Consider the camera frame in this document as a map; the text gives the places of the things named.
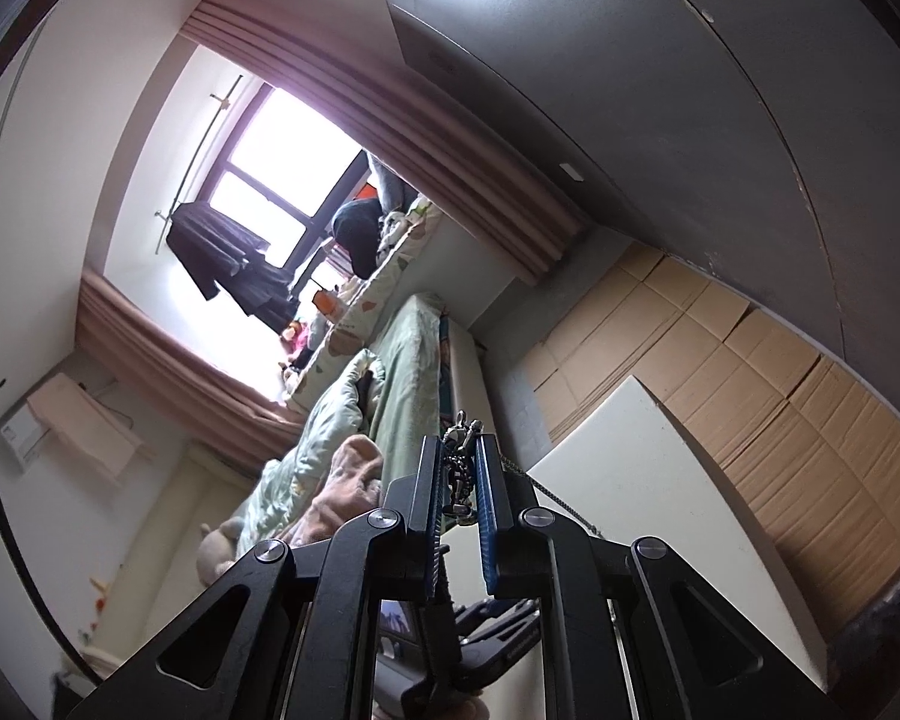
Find dark grey wardrobe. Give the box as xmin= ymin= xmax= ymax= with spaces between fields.
xmin=364 ymin=0 xmax=900 ymax=421

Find bed with green sheet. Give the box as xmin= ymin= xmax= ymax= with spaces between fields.
xmin=225 ymin=292 xmax=500 ymax=563

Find dark backpack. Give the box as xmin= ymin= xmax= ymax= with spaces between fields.
xmin=330 ymin=197 xmax=387 ymax=278

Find grey pillow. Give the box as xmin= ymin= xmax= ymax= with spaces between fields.
xmin=366 ymin=150 xmax=413 ymax=215

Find beige plush toy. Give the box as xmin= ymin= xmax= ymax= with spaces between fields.
xmin=195 ymin=517 xmax=252 ymax=586

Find black cable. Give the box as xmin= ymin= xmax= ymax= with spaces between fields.
xmin=0 ymin=390 xmax=102 ymax=680

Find pale green quilt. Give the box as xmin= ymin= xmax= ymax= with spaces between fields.
xmin=232 ymin=349 xmax=391 ymax=552

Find silver chain necklace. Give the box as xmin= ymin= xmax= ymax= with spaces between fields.
xmin=439 ymin=409 xmax=605 ymax=541

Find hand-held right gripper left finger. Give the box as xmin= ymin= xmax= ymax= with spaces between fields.
xmin=67 ymin=435 xmax=451 ymax=720

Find cardboard floor sheets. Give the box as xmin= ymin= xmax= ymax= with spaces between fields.
xmin=521 ymin=244 xmax=900 ymax=631

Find printed window seat cushion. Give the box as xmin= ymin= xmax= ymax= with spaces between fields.
xmin=281 ymin=195 xmax=447 ymax=421

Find person's left hand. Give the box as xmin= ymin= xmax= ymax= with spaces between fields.
xmin=418 ymin=694 xmax=490 ymax=720

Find pink fleece blanket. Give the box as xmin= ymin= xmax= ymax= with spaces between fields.
xmin=281 ymin=433 xmax=387 ymax=548

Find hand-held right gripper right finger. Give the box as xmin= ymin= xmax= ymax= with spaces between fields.
xmin=474 ymin=431 xmax=845 ymax=720

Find pink curtain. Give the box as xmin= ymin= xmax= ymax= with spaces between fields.
xmin=180 ymin=0 xmax=593 ymax=286
xmin=75 ymin=270 xmax=308 ymax=477

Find window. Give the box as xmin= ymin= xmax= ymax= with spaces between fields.
xmin=195 ymin=82 xmax=368 ymax=301

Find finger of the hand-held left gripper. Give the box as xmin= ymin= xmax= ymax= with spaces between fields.
xmin=450 ymin=594 xmax=541 ymax=642

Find metal clothes rail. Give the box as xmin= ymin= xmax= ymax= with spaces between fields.
xmin=154 ymin=75 xmax=245 ymax=256

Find hanging dark clothes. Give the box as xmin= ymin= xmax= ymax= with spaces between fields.
xmin=166 ymin=201 xmax=301 ymax=335

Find pile of toys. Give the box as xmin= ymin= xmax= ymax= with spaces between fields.
xmin=277 ymin=277 xmax=346 ymax=376

